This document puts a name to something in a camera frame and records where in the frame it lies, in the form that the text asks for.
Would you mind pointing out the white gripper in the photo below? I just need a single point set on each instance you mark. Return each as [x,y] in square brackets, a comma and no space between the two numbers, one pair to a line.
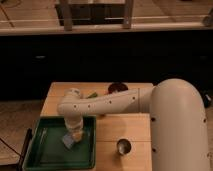
[75,125]

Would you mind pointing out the blue sponge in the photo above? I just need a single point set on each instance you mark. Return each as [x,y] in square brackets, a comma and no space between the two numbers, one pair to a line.
[68,140]

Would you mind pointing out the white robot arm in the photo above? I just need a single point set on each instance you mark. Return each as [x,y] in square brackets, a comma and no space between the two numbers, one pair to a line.
[178,122]

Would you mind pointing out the green plastic tray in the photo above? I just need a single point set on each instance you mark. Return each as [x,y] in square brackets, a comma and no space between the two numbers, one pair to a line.
[47,151]

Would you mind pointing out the green cucumber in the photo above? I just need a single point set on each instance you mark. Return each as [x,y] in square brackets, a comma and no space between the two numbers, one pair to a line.
[93,95]

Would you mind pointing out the metal cup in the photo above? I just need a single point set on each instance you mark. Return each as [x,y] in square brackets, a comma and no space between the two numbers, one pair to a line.
[123,146]

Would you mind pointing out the dark purple bowl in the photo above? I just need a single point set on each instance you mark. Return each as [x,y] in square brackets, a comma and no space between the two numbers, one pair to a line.
[117,87]

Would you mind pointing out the wooden chair frame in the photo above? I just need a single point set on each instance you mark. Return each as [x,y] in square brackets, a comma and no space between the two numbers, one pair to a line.
[94,14]

